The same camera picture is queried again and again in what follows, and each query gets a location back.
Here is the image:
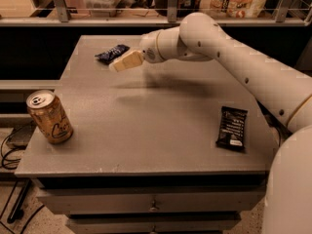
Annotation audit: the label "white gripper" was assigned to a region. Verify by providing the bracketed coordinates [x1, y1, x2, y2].
[109, 30, 162, 72]

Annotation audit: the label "blue rxbar blueberry wrapper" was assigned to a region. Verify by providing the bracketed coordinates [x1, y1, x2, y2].
[96, 44, 130, 64]

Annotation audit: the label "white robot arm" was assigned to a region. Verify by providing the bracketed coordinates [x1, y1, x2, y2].
[110, 13, 312, 234]

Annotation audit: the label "clear plastic container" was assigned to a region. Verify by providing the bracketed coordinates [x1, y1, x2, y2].
[83, 0, 121, 17]

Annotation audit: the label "grey drawer cabinet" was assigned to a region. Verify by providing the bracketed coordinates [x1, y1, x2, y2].
[17, 36, 277, 234]

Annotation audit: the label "gold LaCroix soda can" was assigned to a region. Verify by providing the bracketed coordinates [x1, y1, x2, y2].
[26, 90, 73, 144]

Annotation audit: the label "black snack bar wrapper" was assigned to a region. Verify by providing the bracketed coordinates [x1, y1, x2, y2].
[215, 106, 248, 151]

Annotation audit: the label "dark power adapter box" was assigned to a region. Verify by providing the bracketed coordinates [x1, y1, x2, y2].
[6, 125, 35, 148]

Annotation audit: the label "metal drawer knob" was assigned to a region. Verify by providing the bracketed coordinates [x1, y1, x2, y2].
[149, 204, 159, 213]

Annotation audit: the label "grey metal shelf rail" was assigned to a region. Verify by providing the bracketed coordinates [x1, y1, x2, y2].
[0, 0, 312, 26]

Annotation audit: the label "black cables on left floor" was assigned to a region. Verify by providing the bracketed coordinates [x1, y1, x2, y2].
[0, 122, 45, 234]

